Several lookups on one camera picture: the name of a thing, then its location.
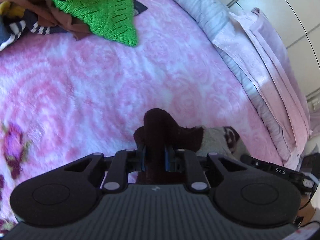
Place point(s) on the striped white duvet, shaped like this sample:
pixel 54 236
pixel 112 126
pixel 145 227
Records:
pixel 250 64

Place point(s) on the pink pillow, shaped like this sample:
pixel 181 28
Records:
pixel 295 102

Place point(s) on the navy striped shirt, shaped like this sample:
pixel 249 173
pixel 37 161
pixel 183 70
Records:
pixel 16 21

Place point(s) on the grey and maroon sweater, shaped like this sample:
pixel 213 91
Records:
pixel 160 132

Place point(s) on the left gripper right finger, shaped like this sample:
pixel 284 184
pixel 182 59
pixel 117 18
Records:
pixel 186 162

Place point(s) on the pink floral bed blanket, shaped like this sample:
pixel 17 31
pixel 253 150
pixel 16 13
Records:
pixel 62 99

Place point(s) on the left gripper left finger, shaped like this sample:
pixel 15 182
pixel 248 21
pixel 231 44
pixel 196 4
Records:
pixel 119 167

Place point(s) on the brown garment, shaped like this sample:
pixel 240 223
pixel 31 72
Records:
pixel 50 16

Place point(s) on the white wardrobe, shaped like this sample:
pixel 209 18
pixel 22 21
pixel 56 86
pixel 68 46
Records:
pixel 297 23

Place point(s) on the green knit sweater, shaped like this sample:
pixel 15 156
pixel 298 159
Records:
pixel 110 19

